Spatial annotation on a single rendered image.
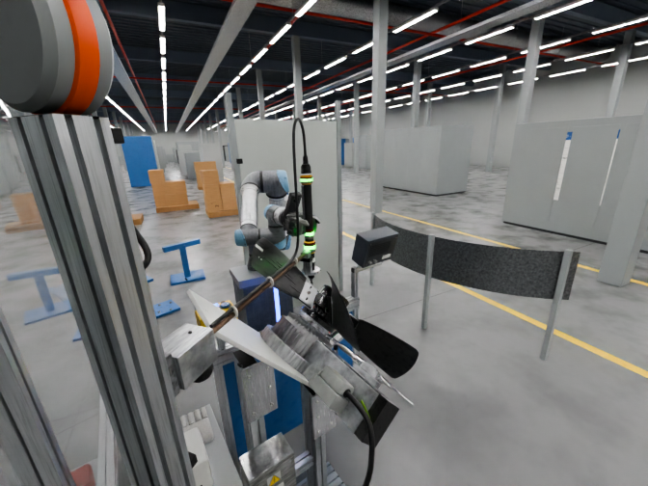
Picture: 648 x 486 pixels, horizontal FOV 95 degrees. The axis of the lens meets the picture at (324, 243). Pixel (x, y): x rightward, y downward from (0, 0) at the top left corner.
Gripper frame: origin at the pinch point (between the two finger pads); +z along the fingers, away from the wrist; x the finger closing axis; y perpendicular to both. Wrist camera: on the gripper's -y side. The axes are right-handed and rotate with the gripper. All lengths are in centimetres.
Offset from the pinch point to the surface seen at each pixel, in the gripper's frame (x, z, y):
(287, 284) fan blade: 13.6, 4.0, 19.4
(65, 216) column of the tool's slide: 61, 41, -18
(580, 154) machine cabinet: -614, -99, 3
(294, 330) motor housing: 16.0, 11.1, 32.6
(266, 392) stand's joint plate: 30, 15, 47
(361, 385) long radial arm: 11, 39, 37
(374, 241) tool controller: -62, -32, 28
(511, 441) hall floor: -112, 39, 150
